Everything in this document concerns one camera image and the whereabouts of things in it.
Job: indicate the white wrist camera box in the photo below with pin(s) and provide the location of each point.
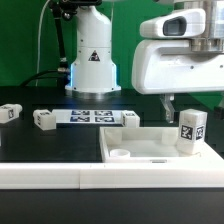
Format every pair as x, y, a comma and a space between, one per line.
179, 24

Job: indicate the white U-shaped fence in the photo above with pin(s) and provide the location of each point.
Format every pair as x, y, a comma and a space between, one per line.
109, 176

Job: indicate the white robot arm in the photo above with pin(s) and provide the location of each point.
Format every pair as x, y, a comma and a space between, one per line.
94, 74

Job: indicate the white marker tag sheet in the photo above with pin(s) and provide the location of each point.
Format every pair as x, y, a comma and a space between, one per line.
87, 116

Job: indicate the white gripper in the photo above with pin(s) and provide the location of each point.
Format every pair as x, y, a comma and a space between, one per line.
169, 66

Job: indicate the white square tabletop part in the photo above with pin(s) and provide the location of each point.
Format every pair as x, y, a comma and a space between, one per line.
148, 145

